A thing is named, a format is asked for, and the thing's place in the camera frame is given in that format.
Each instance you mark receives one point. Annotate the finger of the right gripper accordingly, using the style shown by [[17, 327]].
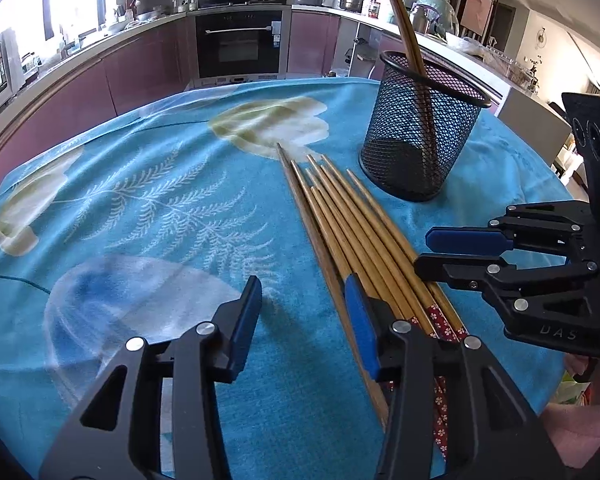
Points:
[[548, 228], [504, 281]]

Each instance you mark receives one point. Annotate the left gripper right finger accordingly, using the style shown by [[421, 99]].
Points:
[[493, 433]]

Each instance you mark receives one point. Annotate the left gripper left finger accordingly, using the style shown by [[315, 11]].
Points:
[[114, 431]]

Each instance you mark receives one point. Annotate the bamboo chopstick red end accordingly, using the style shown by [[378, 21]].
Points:
[[405, 15]]

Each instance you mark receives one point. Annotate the pink right sleeve forearm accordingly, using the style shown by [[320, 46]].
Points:
[[574, 431]]

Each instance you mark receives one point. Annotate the purple kitchen cabinets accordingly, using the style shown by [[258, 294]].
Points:
[[133, 68]]

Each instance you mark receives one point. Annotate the right hand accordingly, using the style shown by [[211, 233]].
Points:
[[587, 369]]

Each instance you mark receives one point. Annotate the bamboo chopstick on table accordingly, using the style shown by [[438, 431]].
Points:
[[366, 254], [427, 312], [371, 261], [330, 239], [435, 290], [332, 281]]

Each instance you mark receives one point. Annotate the blue floral tablecloth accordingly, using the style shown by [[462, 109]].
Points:
[[143, 225]]

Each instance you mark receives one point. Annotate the black mesh utensil holder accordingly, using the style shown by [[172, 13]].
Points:
[[419, 126]]

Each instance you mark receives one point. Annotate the black built-in oven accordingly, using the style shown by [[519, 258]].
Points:
[[239, 43]]

